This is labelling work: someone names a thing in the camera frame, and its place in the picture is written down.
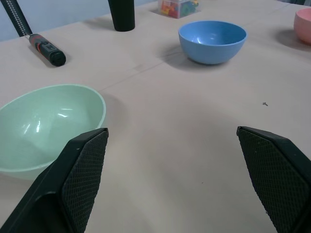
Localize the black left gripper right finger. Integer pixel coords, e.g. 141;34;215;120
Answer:
236;126;311;233

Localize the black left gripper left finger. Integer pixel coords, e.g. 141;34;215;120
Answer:
0;127;109;233

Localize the green bowl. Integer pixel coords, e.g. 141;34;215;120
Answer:
0;83;107;181

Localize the black and red tool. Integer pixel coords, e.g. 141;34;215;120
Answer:
0;0;67;67

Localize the blue bowl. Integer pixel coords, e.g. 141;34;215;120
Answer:
178;20;248;65

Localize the red bowl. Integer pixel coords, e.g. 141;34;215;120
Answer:
293;7;311;45

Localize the black cup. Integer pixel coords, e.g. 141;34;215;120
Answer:
107;0;136;33

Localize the clear box of colourful blocks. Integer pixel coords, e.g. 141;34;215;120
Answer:
157;0;202;19

